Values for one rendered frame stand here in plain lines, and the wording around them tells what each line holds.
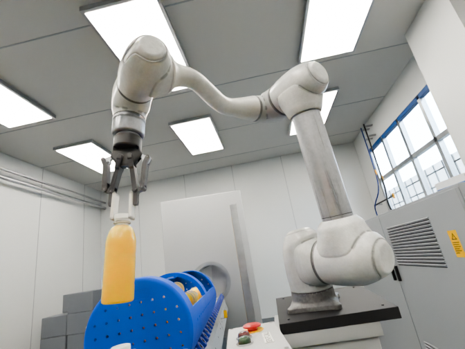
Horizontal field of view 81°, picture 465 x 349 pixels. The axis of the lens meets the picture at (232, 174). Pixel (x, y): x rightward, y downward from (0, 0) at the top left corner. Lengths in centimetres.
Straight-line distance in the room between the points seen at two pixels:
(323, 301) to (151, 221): 571
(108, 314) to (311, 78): 91
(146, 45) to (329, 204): 69
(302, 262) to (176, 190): 560
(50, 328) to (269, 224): 405
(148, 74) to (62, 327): 448
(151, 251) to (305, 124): 576
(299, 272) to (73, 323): 411
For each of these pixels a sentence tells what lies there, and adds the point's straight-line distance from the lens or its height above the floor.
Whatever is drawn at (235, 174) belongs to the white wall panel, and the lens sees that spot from 622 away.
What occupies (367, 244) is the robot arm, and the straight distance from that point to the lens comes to 88.
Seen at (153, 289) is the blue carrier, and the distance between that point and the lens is 82.
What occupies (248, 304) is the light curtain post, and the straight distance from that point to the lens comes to 224.
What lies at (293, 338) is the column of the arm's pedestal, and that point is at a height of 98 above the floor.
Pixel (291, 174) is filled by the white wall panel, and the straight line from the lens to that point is 618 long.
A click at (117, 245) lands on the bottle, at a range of 71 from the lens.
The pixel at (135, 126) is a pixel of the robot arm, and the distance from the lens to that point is 80.
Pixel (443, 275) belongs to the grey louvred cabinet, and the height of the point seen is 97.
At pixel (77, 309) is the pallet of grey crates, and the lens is 478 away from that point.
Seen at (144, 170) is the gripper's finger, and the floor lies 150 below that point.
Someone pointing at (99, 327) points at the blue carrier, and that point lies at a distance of 88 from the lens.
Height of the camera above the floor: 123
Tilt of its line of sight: 18 degrees up
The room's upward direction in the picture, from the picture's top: 9 degrees counter-clockwise
